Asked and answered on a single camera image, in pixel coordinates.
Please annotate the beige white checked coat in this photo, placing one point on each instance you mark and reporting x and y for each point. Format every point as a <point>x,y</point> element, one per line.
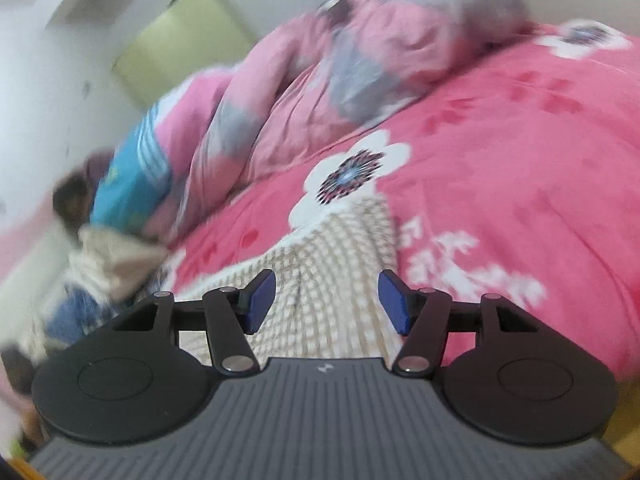
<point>330,270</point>

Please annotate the blue denim garment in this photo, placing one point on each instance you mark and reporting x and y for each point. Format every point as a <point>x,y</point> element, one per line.
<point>70,315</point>

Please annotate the cream folded garment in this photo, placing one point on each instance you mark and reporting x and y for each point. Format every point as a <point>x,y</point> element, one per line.
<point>125,255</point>

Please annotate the pale green wardrobe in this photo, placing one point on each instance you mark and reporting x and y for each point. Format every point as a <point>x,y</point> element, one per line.
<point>185,40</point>

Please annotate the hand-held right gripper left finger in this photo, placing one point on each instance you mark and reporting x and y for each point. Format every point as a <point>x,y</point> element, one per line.
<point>260,302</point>

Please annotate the pink bed headboard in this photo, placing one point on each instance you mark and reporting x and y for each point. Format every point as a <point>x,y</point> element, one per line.
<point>20,240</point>

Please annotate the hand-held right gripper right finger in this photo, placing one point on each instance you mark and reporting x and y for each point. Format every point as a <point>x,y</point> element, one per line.
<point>392,302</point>

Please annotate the pink grey floral duvet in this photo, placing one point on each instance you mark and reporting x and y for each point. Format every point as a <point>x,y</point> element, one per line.
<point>320,85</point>

